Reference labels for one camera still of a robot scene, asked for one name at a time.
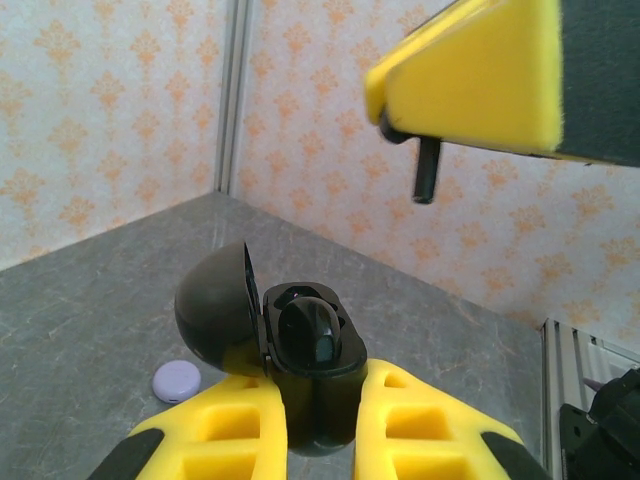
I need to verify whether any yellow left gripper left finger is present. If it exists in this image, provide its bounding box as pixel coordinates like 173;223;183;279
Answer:
87;372;290;480

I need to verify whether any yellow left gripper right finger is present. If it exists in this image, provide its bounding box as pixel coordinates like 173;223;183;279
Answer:
352;357;554;480

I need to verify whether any purple earbud charging case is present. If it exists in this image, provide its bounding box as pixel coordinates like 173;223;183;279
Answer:
152;360;203;405

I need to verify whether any black earbud charging case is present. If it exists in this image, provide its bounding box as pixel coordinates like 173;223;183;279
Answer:
173;241;370;457

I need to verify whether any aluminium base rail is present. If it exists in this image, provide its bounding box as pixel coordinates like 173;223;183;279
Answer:
542;317;640;480

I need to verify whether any aluminium frame post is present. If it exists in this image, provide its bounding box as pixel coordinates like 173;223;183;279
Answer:
213;0;251;195

